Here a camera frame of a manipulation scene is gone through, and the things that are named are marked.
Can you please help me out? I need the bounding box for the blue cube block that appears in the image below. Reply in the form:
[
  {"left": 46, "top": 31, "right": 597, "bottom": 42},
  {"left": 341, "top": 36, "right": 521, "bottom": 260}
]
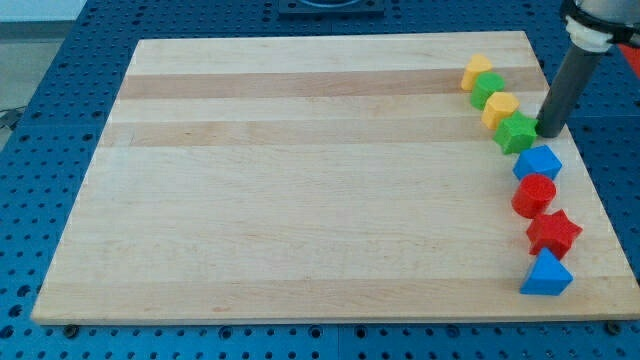
[{"left": 512, "top": 145, "right": 562, "bottom": 180}]

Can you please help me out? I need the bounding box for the light wooden board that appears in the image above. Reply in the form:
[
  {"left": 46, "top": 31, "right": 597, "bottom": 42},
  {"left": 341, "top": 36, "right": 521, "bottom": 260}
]
[{"left": 32, "top": 31, "right": 639, "bottom": 325}]

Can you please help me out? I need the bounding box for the green cylinder block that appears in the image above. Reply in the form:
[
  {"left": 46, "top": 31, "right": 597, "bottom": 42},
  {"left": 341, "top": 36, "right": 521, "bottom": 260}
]
[{"left": 470, "top": 72, "right": 505, "bottom": 110}]

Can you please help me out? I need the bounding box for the yellow heart block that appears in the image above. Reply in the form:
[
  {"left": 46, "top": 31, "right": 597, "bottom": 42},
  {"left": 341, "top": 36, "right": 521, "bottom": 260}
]
[{"left": 460, "top": 54, "right": 493, "bottom": 91}]

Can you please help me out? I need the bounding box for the yellow hexagon block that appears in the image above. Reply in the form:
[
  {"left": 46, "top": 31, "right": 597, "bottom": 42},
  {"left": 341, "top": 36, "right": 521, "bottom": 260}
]
[{"left": 481, "top": 92, "right": 520, "bottom": 130}]

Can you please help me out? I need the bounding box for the green star block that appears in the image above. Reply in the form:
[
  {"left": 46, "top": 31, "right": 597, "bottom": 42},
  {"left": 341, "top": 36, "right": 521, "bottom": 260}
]
[{"left": 493, "top": 111, "right": 538, "bottom": 155}]

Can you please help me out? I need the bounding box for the red cylinder block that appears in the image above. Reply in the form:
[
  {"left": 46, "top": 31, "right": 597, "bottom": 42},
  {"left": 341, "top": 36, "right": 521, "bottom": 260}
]
[{"left": 511, "top": 174, "right": 557, "bottom": 219}]

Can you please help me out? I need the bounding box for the red star block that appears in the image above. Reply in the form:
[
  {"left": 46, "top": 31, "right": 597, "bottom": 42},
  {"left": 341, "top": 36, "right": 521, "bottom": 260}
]
[{"left": 526, "top": 209, "right": 583, "bottom": 260}]

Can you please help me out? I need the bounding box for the blue triangle block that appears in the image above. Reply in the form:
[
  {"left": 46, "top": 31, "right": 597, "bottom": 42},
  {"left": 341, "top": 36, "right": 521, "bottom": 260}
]
[{"left": 520, "top": 248, "right": 574, "bottom": 296}]

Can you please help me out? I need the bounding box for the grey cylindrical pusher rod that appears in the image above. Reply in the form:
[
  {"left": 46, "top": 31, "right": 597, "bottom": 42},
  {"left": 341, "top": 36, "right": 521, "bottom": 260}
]
[{"left": 536, "top": 44, "right": 604, "bottom": 138}]

